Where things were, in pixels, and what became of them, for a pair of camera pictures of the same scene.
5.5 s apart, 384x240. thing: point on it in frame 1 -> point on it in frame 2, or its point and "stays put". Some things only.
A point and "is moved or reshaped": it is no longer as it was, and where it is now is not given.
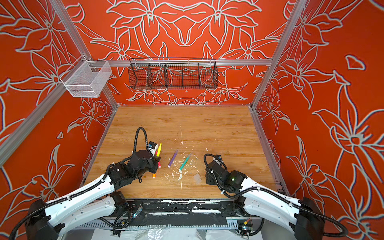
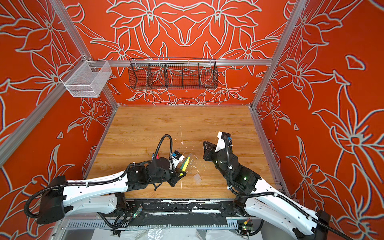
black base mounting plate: x=180 y=212 stays put
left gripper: x=155 y=164 -> x=176 y=177
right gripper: x=208 y=178 -> x=212 y=146
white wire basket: x=86 y=78 stays put
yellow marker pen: x=158 y=152 is moved or reshaped
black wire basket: x=167 y=73 stays put
